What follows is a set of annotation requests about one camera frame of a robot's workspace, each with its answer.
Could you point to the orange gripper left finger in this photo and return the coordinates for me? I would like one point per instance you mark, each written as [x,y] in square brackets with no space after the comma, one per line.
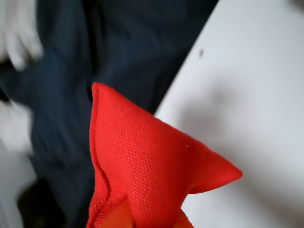
[118,213]

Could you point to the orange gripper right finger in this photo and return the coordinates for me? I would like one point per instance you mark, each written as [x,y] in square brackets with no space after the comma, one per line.
[184,221]

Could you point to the person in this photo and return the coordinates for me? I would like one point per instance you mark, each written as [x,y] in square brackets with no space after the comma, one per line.
[95,47]

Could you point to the red bean bag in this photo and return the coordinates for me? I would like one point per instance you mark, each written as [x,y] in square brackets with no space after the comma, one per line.
[142,154]

